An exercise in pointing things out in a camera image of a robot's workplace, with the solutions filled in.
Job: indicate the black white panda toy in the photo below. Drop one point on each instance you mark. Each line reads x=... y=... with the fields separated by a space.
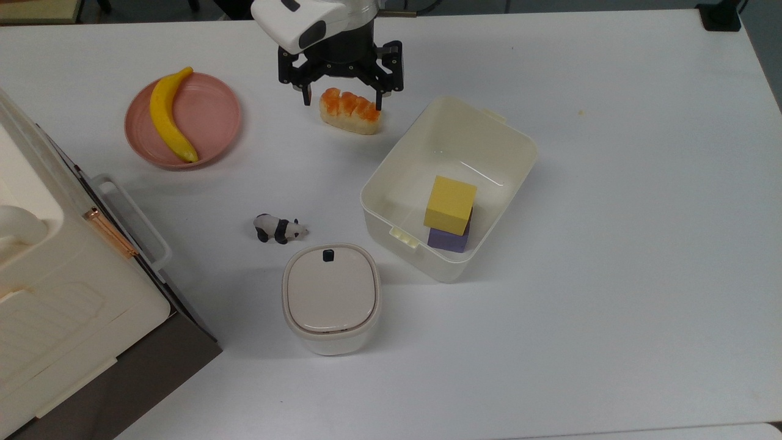
x=278 y=228

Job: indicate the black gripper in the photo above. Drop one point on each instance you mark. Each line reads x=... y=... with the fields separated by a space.
x=342 y=58

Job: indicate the yellow wooden board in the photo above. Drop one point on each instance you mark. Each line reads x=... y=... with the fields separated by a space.
x=36 y=9

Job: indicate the purple cube block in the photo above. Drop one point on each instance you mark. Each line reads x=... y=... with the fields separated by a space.
x=448 y=241

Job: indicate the cream open plastic box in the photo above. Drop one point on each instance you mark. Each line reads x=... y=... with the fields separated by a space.
x=415 y=165

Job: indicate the orange topped toy bread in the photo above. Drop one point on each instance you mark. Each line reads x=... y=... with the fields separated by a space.
x=349 y=111

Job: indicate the yellow cube block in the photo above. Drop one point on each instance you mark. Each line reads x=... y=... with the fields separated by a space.
x=450 y=205

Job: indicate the cream toy kitchen cabinet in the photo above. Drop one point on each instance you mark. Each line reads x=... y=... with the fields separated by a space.
x=67 y=293

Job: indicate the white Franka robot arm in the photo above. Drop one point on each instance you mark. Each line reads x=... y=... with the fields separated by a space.
x=293 y=21

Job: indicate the pink round plate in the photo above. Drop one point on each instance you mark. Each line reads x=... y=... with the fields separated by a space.
x=211 y=122

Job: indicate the yellow toy banana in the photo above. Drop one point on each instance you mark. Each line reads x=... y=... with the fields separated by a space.
x=164 y=116

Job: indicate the white lidded plastic container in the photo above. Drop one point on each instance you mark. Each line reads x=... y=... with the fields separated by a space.
x=331 y=296

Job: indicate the black table clamp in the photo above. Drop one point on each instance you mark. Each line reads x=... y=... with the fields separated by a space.
x=719 y=15

